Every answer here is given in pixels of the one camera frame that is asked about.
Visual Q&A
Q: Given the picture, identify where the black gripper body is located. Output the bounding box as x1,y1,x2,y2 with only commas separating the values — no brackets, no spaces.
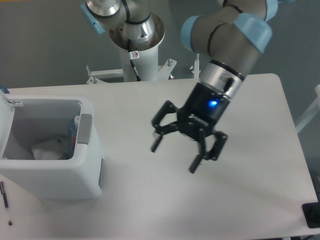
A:
177,82,230,142

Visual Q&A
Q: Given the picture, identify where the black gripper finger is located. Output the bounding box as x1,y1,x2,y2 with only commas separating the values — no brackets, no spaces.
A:
188,128,228,174
150,100,181,153

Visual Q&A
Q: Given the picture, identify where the crushed clear plastic bottle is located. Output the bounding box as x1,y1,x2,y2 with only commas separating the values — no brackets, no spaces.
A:
65,115,81,159

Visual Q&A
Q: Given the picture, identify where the white paper wrapper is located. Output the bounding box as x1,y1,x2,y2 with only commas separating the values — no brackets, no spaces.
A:
31,136,67,160

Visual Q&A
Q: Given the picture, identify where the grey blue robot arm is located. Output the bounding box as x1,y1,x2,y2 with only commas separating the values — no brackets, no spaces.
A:
80,0,278,173

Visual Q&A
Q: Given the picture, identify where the white open trash can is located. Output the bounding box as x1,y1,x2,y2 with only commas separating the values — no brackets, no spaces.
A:
0,93,105,200

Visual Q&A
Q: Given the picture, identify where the black device at table edge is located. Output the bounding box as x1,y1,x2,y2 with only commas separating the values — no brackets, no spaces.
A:
302,202,320,229

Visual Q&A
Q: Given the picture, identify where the black pen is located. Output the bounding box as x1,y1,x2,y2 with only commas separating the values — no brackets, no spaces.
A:
0,181,13,226

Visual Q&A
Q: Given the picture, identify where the white clamp post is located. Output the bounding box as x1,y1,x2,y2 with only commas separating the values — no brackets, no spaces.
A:
189,53,201,79

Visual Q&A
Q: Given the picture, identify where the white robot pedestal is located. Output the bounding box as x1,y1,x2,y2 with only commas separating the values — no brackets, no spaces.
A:
86,13,178,85

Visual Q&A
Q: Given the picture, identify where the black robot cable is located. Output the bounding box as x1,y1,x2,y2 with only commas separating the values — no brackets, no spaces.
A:
126,38,143,82

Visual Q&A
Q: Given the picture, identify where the white metal frame right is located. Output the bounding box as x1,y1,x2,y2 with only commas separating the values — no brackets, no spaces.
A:
295,84,320,134

